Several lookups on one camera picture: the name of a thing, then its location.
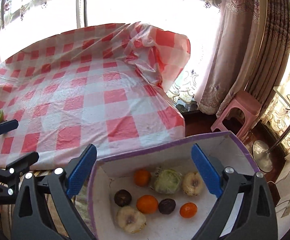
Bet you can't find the floor fan base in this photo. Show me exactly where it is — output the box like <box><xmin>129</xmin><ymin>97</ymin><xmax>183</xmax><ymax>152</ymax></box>
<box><xmin>252</xmin><ymin>140</ymin><xmax>273</xmax><ymax>173</ymax></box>

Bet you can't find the yellow orange round fruit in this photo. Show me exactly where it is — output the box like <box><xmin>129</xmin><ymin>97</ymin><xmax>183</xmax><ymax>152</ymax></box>
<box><xmin>116</xmin><ymin>206</ymin><xmax>147</xmax><ymax>234</ymax></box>

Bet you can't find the pink plastic stool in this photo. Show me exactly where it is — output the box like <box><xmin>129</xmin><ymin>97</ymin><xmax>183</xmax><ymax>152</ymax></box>
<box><xmin>211</xmin><ymin>90</ymin><xmax>262</xmax><ymax>140</ymax></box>

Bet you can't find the orange tangerine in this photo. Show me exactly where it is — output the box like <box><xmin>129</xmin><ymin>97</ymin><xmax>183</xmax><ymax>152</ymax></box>
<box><xmin>136</xmin><ymin>194</ymin><xmax>159</xmax><ymax>214</ymax></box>
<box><xmin>179</xmin><ymin>202</ymin><xmax>198</xmax><ymax>218</ymax></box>
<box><xmin>133</xmin><ymin>169</ymin><xmax>152</xmax><ymax>187</ymax></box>

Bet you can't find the red white checkered tablecloth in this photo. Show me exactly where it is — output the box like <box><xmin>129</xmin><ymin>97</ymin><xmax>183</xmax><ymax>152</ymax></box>
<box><xmin>0</xmin><ymin>23</ymin><xmax>191</xmax><ymax>170</ymax></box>

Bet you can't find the green melon half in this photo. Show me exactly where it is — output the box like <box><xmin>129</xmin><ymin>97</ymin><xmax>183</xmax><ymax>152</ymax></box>
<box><xmin>150</xmin><ymin>167</ymin><xmax>182</xmax><ymax>195</ymax></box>

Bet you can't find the purple white cardboard box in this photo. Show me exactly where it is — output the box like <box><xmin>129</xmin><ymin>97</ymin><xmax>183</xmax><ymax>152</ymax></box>
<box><xmin>88</xmin><ymin>132</ymin><xmax>258</xmax><ymax>239</ymax></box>

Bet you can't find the striped cushion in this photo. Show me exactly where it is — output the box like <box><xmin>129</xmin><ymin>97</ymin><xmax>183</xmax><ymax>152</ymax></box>
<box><xmin>0</xmin><ymin>169</ymin><xmax>96</xmax><ymax>240</ymax></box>

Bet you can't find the pink floral curtain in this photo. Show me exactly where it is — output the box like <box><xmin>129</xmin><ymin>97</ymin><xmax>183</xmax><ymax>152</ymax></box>
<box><xmin>195</xmin><ymin>0</ymin><xmax>290</xmax><ymax>116</ymax></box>

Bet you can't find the dark brown fruit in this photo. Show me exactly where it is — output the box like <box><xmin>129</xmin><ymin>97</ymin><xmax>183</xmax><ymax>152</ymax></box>
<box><xmin>114</xmin><ymin>189</ymin><xmax>132</xmax><ymax>207</ymax></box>
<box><xmin>158</xmin><ymin>198</ymin><xmax>176</xmax><ymax>215</ymax></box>

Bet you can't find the white power strip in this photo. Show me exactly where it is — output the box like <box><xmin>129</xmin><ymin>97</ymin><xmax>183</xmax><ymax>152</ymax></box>
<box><xmin>281</xmin><ymin>199</ymin><xmax>290</xmax><ymax>218</ymax></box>

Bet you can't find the pale yellow fruit half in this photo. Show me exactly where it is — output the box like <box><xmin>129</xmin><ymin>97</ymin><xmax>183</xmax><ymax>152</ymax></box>
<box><xmin>182</xmin><ymin>172</ymin><xmax>204</xmax><ymax>196</ymax></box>

